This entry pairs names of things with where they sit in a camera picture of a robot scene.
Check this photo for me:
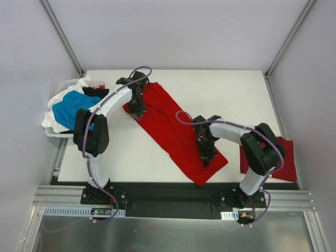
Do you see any white cable duct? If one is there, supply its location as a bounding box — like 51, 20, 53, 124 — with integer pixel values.
44, 206, 126, 218
220, 211, 239, 221

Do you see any left white cable duct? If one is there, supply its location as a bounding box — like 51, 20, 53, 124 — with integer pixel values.
44, 206, 126, 218

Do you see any blue t shirt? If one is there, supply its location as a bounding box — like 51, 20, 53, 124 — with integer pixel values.
52, 91, 101, 131

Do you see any aluminium frame rail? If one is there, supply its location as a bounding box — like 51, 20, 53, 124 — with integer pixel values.
33, 183, 318, 212

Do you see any bright red t shirt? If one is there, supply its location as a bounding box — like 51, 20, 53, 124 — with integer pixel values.
136, 82, 228, 186

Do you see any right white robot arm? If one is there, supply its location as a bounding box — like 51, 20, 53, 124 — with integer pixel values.
192, 115, 286, 208

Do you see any white plastic laundry basket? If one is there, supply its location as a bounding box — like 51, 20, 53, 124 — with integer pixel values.
41, 77, 106, 138

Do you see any right white cable duct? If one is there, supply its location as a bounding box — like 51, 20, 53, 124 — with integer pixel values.
220, 211, 239, 221

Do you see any black t shirt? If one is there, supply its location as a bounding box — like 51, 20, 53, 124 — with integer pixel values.
59, 87, 110, 134

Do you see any purple cable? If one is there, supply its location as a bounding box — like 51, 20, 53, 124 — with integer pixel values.
175, 111, 286, 228
40, 66, 153, 233

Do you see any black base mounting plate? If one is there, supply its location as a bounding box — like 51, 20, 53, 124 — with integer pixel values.
80, 180, 266, 218

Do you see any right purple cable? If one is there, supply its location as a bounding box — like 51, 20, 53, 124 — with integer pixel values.
175, 111, 286, 228

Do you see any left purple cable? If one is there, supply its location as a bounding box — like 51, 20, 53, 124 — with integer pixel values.
40, 66, 153, 233

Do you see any folded dark red t shirt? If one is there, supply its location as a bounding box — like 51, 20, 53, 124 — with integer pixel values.
239, 136, 297, 182

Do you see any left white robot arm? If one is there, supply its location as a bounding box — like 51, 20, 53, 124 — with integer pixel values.
73, 69, 150, 210

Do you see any white t shirt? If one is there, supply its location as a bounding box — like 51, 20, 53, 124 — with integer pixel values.
41, 77, 94, 134

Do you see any pink garment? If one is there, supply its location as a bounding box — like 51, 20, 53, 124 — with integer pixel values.
94, 85, 106, 90

